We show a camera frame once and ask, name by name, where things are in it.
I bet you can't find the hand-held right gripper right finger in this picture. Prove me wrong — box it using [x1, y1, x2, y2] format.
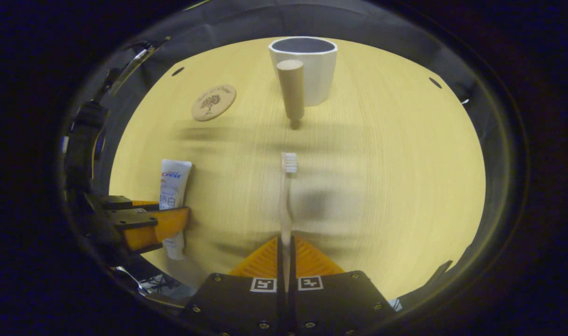
[290, 236, 397, 336]

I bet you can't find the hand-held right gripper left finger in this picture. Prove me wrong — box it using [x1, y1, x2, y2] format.
[179, 236, 285, 336]

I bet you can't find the white toothpaste tube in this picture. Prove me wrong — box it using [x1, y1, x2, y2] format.
[159, 159, 193, 261]

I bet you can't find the beige toothbrush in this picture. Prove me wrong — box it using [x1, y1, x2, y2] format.
[279, 152, 298, 293]

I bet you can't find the round wooden coaster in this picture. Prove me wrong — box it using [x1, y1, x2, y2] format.
[191, 84, 237, 122]

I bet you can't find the white cup with wooden handle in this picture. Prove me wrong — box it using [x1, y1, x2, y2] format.
[268, 36, 339, 131]

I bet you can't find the black backdrop cloth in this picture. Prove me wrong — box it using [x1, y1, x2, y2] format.
[60, 0, 527, 322]

